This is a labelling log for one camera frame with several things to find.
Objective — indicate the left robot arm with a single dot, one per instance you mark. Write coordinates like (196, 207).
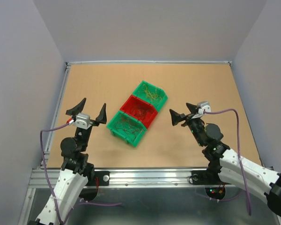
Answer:
(75, 171)

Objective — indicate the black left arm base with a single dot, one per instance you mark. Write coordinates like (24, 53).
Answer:
(98, 178)

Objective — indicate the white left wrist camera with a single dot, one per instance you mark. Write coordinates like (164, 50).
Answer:
(80, 121)

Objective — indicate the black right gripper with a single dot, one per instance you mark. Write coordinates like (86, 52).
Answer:
(192, 108)

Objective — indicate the red plastic bin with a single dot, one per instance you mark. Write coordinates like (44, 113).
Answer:
(140, 110)

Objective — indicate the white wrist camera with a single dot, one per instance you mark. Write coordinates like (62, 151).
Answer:
(80, 121)
(201, 108)

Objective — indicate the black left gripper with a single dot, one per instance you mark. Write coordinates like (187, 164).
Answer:
(101, 117)

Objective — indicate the far green plastic bin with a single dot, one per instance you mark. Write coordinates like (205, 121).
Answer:
(151, 94)

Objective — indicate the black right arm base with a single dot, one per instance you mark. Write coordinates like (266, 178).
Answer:
(204, 177)

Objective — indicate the green plastic bin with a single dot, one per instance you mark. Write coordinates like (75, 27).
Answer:
(127, 128)
(151, 94)

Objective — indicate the near green plastic bin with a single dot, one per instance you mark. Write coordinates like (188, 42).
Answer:
(127, 128)

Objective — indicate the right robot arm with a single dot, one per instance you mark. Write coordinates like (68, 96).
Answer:
(228, 165)

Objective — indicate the aluminium mounting rail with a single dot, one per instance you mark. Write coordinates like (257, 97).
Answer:
(159, 178)

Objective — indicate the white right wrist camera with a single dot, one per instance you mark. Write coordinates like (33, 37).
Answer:
(201, 108)

